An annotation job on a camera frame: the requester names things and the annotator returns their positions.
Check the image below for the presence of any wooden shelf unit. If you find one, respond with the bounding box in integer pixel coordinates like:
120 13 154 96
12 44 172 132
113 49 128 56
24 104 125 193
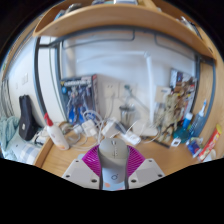
32 0 216 61

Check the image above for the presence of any tan tree-man figurine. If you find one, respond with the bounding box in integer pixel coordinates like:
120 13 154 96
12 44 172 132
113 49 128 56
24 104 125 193
156 99 183 144

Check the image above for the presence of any white charger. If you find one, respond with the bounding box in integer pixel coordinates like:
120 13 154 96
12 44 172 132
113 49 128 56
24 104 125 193
100 120 118 138
81 119 98 138

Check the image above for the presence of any white red-capped lotion bottle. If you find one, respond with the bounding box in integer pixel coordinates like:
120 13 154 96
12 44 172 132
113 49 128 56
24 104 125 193
43 112 70 151

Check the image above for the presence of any dark cable with green plug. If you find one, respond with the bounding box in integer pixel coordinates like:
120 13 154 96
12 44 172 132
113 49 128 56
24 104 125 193
123 84 149 111

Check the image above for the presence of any white power strip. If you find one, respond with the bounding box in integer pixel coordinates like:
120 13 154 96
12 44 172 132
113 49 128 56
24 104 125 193
120 130 142 146

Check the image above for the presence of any white wall socket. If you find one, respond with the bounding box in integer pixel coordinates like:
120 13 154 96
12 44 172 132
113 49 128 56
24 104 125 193
104 82 119 98

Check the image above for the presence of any colourful figure print box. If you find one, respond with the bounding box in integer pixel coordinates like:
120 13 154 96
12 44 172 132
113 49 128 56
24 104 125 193
169 68 198 118

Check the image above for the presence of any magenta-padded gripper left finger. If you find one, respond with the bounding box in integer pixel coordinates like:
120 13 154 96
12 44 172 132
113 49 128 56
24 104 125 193
61 145 102 190

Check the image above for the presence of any teal blanket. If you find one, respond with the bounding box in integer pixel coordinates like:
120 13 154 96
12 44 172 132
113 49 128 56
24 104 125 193
0 115 20 151

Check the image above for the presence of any white light switch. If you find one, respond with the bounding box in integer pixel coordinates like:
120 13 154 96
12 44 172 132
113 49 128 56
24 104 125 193
21 73 29 86

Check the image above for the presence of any teal bowl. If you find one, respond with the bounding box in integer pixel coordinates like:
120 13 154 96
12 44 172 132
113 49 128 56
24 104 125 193
173 128 189 144

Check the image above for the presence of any glass jar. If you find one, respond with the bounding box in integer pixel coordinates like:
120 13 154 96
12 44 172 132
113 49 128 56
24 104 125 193
119 104 136 129

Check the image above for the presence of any red chips can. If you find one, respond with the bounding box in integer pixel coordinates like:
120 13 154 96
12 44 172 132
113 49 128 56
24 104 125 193
197 124 223 163

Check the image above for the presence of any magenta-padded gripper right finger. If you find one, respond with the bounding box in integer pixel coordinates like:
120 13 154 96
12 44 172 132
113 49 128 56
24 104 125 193
126 144 167 190

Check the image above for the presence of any black ruler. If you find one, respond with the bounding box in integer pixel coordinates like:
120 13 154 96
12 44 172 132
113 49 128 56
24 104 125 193
156 139 171 149

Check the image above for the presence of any plaid bedding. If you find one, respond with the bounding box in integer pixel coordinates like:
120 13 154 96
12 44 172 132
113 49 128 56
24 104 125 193
6 133 51 166

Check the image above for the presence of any white desk lamp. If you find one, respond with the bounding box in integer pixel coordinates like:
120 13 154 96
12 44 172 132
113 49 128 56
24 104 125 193
76 50 159 138

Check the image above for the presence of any black backpack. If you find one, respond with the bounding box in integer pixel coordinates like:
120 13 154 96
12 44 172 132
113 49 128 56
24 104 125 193
18 94 39 142

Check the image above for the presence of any grey metal frame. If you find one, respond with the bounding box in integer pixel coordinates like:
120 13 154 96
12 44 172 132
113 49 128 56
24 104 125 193
32 28 218 134

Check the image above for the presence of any grey white computer mouse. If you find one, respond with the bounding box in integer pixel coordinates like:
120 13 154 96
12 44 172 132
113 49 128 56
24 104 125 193
97 137 130 192

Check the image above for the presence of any blue white tube bottle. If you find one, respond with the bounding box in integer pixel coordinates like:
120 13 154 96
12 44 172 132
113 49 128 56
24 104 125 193
181 112 194 132

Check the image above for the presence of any blue robot model kit box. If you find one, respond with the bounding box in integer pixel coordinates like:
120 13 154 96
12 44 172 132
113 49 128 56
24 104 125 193
59 73 100 125

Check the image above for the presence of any tangled white cable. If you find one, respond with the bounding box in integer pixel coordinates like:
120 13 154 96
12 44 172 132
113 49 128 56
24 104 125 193
66 109 134 149

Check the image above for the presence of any small white square clock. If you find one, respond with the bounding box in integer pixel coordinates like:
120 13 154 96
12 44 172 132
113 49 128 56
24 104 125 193
170 138 182 148

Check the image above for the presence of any beige paper card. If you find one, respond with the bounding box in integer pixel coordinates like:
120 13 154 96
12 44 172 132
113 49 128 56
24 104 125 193
155 85 172 104

